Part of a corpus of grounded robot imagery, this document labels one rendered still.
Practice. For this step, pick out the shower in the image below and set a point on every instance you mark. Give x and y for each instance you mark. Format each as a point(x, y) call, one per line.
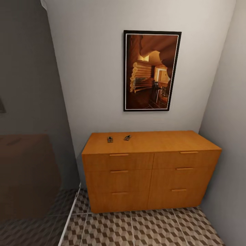
point(66, 224)

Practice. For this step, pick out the cabinet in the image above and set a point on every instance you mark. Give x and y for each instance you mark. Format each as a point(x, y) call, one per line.
point(153, 170)

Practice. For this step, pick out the picture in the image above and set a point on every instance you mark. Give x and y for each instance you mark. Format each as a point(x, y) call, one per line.
point(150, 60)

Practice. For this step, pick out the door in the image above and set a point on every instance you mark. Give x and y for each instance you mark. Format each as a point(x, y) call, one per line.
point(39, 178)

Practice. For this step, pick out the mousetrap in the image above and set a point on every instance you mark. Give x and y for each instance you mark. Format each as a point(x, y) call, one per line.
point(110, 139)
point(127, 137)

